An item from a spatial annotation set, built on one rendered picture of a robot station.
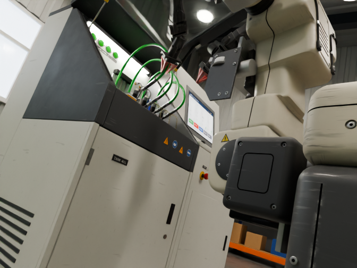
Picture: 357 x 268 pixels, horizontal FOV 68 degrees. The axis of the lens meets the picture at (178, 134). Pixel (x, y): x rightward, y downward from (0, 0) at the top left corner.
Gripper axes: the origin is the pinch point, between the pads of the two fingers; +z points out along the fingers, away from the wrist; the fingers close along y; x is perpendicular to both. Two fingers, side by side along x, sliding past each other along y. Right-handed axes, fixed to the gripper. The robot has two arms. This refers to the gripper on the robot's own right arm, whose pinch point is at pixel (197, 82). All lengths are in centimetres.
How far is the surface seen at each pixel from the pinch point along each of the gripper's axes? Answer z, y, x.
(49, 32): 36, 53, 65
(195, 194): 47, -29, -28
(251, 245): 247, 114, -459
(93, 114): 25, -32, 47
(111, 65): 31, 43, 28
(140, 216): 53, -48, 10
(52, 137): 46, -25, 53
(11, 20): 175, 411, 92
